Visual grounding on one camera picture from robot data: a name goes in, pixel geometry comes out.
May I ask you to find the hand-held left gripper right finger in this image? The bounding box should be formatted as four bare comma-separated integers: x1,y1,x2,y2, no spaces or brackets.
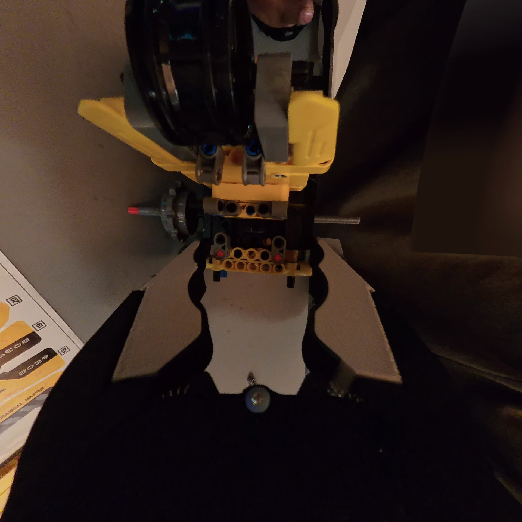
302,238,403,394

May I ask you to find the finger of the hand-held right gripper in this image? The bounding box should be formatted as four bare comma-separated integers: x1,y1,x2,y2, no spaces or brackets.
322,0,368,100

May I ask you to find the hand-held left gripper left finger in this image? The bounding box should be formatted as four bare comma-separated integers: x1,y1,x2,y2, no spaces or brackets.
111,241,214,383

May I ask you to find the yellow grey building-block toy vehicle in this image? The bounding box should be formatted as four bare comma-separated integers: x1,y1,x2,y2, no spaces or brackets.
77,0,361,288

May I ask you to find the person's right hand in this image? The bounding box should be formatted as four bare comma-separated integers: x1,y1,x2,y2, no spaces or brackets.
250,0,315,28

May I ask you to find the yellow grey sticker sheet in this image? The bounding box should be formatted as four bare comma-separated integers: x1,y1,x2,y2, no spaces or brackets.
0,250,85,463

